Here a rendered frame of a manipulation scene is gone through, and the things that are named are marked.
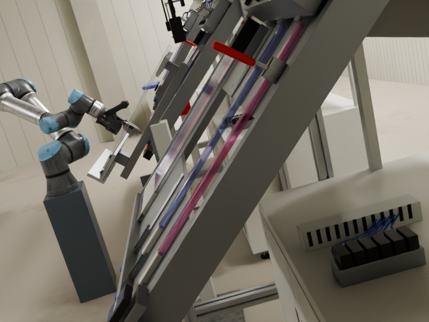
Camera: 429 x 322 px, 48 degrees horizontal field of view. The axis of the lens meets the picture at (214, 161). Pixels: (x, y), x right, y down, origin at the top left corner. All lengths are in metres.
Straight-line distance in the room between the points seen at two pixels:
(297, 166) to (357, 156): 0.28
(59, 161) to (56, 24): 4.29
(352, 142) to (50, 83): 4.85
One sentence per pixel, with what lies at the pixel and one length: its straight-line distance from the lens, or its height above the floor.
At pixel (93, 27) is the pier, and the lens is 6.32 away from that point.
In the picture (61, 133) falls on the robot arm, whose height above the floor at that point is 0.80.
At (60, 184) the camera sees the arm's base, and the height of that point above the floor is 0.60.
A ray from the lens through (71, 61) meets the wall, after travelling 6.48.
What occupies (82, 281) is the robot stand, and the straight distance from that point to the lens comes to 2.49.
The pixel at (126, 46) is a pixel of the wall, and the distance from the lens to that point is 6.46.
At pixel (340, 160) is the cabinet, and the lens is 2.26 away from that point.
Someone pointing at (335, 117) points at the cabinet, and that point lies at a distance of 2.21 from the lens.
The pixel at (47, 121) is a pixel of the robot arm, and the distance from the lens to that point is 2.25.
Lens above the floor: 1.12
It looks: 15 degrees down
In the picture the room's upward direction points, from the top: 15 degrees counter-clockwise
